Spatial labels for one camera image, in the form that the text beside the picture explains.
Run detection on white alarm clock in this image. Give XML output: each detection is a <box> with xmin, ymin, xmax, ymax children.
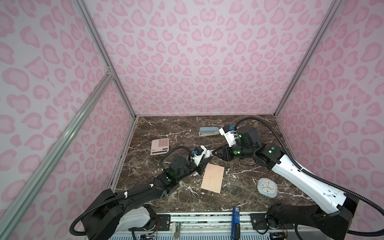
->
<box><xmin>257</xmin><ymin>178</ymin><xmax>278</xmax><ymax>199</ymax></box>

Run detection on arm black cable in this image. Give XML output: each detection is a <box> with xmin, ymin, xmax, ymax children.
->
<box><xmin>68</xmin><ymin>145</ymin><xmax>194</xmax><ymax>237</ymax></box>
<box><xmin>233</xmin><ymin>116</ymin><xmax>384</xmax><ymax>238</ymax></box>

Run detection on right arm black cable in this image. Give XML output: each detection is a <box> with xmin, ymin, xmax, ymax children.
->
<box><xmin>233</xmin><ymin>116</ymin><xmax>384</xmax><ymax>238</ymax></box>

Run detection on beige tape piece on rail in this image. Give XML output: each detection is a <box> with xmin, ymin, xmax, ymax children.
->
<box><xmin>172</xmin><ymin>223</ymin><xmax>181</xmax><ymax>240</ymax></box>

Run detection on white glue stick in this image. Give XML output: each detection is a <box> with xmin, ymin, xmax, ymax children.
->
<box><xmin>204</xmin><ymin>150</ymin><xmax>212</xmax><ymax>158</ymax></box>

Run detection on blue tool on rail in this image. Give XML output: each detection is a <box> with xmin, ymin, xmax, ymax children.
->
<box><xmin>231</xmin><ymin>206</ymin><xmax>241</xmax><ymax>240</ymax></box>

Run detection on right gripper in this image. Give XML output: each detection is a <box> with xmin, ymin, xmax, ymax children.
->
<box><xmin>210</xmin><ymin>142</ymin><xmax>255</xmax><ymax>162</ymax></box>

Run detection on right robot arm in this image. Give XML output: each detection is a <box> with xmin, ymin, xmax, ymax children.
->
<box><xmin>213</xmin><ymin>126</ymin><xmax>359</xmax><ymax>240</ymax></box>

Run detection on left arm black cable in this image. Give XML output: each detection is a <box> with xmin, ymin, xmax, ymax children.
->
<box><xmin>68</xmin><ymin>145</ymin><xmax>194</xmax><ymax>237</ymax></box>

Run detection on pink calculator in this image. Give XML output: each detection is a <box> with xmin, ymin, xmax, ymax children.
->
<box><xmin>150</xmin><ymin>138</ymin><xmax>170</xmax><ymax>156</ymax></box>

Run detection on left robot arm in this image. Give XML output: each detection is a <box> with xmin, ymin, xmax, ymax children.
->
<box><xmin>70</xmin><ymin>156</ymin><xmax>213</xmax><ymax>240</ymax></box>

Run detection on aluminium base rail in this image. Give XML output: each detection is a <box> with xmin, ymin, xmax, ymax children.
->
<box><xmin>86</xmin><ymin>210</ymin><xmax>343</xmax><ymax>240</ymax></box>

